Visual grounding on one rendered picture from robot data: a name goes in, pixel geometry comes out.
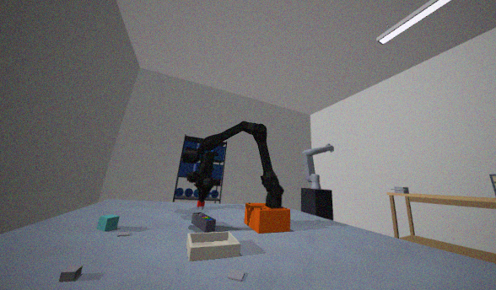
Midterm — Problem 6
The red fuse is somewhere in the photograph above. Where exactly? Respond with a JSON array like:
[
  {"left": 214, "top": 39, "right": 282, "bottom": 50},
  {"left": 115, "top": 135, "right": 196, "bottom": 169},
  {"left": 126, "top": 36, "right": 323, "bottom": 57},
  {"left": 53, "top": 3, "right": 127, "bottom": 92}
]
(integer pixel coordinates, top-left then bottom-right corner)
[{"left": 197, "top": 201, "right": 205, "bottom": 210}]

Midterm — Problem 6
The teal cube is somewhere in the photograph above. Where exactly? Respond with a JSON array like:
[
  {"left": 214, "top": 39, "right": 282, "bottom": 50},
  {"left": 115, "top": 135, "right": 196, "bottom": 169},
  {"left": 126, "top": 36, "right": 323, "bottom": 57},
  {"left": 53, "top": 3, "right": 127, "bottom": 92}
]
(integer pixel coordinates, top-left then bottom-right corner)
[{"left": 97, "top": 214, "right": 120, "bottom": 231}]

